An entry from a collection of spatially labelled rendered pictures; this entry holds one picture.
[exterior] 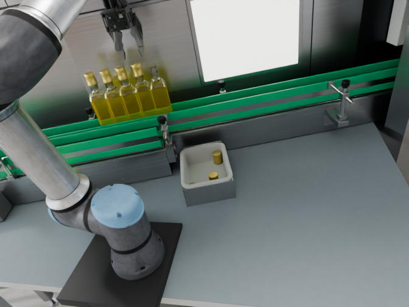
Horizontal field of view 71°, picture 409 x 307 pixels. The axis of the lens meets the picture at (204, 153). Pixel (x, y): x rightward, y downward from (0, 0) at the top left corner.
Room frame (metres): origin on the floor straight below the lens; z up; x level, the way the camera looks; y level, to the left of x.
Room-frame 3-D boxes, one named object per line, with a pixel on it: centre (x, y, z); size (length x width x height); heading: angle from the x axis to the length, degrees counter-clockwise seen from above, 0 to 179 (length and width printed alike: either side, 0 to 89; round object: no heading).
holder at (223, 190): (0.84, 0.01, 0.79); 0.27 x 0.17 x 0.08; 178
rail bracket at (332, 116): (0.89, -0.52, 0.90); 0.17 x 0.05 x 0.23; 178
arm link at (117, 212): (0.54, 0.25, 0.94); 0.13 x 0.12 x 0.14; 61
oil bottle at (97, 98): (1.05, 0.35, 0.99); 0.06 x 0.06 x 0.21; 88
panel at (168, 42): (1.17, -0.03, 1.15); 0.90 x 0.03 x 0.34; 88
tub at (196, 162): (0.81, 0.01, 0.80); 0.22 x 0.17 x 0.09; 178
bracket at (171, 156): (0.93, 0.12, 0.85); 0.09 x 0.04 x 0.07; 178
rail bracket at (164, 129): (0.91, 0.12, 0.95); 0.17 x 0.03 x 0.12; 178
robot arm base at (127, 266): (0.53, 0.24, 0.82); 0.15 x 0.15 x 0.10
